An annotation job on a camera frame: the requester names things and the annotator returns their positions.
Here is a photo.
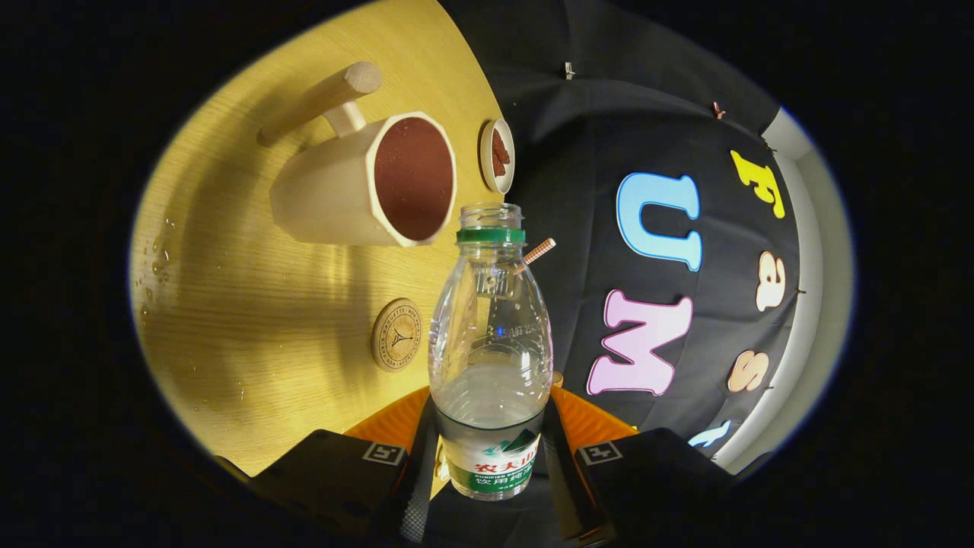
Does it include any clear plastic juice bottle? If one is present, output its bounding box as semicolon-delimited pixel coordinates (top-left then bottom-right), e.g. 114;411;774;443
428;202;554;502

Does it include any beige cup with wooden handle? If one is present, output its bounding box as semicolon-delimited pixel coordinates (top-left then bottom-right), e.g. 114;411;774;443
257;61;459;249

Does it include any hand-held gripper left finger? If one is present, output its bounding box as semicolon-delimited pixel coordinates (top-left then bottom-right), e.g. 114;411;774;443
217;386;442;548

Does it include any clear drinking glass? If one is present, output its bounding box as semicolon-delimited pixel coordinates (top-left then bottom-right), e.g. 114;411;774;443
476;263;512;299

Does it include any round cork coaster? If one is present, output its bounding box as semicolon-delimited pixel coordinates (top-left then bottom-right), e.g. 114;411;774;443
371;298;423;373

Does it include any striped drinking straw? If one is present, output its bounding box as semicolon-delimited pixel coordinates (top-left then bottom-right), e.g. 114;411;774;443
520;237;557;267

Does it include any wooden table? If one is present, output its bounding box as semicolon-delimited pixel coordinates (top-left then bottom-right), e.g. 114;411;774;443
129;0;507;476

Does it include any black backdrop cloth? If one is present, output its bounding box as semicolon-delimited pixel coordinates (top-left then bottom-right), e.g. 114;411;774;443
438;0;801;457

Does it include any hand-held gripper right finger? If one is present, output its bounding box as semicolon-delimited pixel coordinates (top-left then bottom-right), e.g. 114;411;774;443
542;386;773;545

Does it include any small beige plate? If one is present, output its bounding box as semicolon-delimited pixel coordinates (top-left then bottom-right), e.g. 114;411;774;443
479;118;516;195

